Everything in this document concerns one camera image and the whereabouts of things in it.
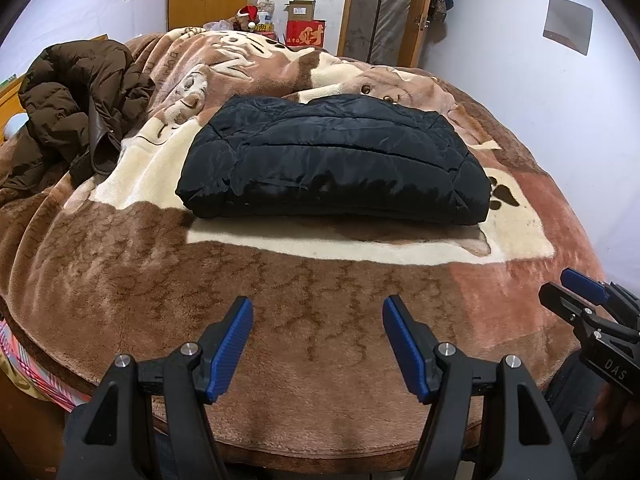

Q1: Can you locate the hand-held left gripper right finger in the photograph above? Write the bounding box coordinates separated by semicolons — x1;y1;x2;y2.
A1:
382;295;578;480

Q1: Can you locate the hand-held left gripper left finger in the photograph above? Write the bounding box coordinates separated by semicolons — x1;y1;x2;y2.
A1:
56;296;254;480

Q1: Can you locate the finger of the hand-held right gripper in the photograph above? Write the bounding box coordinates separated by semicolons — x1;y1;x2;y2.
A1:
539;282;640;346
560;267;640;321

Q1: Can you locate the black puffer jacket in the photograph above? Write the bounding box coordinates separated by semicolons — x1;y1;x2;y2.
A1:
175;94;492;225

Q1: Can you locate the person's right hand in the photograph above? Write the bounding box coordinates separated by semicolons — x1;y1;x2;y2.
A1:
591;387;640;443

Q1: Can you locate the person's dark jacket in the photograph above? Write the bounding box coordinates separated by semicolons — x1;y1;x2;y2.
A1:
545;355;601;466

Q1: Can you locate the brown printed blanket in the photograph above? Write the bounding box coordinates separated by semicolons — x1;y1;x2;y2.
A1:
0;27;608;466

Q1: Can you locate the pink striped bedsheet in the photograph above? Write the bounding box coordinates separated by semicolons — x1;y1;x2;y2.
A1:
0;317;93;413

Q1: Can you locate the brown puffer jacket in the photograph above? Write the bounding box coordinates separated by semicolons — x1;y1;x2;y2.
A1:
0;39;157;193

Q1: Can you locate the red box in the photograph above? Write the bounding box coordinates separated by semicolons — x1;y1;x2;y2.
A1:
286;19;327;48

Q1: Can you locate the plush toy with santa hat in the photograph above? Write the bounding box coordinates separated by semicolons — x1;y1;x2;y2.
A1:
235;5;260;31

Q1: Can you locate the grey zip curtain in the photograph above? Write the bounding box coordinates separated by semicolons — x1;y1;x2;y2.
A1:
350;0;418;63

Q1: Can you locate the open cardboard box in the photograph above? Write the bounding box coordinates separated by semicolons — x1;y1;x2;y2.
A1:
284;0;317;22

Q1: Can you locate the wooden bed frame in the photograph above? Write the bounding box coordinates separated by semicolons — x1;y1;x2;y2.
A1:
0;365;71;480

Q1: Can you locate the grey wall panel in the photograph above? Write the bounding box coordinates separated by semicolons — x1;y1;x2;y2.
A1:
543;0;594;56

